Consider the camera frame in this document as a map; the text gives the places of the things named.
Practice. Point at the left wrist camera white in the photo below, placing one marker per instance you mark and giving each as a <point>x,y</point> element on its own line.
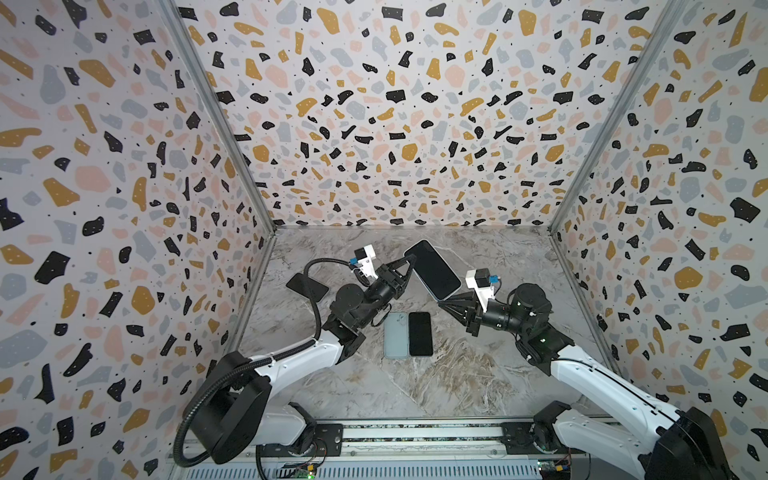
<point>362,264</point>

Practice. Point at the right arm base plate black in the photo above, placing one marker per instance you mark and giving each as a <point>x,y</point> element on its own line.
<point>528,437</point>

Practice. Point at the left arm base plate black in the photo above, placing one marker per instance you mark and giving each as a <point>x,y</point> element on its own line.
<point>322,440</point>

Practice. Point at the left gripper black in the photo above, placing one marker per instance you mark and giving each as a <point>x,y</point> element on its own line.
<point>389,282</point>

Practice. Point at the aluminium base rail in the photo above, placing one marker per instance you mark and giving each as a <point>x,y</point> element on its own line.
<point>398,440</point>

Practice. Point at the black phone blue back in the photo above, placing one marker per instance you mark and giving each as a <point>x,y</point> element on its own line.
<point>420,334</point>

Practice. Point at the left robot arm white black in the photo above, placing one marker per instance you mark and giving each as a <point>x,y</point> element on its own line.
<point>233,408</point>

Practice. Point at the white ribbed cable tray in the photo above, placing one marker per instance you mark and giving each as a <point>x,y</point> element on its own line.
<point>437,469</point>

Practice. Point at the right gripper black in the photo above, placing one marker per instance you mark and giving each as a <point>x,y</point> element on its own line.
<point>473,310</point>

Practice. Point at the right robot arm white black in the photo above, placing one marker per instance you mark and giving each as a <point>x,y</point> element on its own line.
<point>648,438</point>

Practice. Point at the corner aluminium post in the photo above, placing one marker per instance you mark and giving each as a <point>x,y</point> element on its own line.
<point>178,33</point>
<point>667,20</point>

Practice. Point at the left corner aluminium post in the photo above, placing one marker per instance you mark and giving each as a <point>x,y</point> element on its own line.
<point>178,33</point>

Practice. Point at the right corner aluminium post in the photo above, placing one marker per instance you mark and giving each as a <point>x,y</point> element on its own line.
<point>667,20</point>

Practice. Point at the light green phone case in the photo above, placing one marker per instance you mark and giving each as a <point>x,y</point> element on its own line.
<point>396,336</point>
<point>433,271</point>

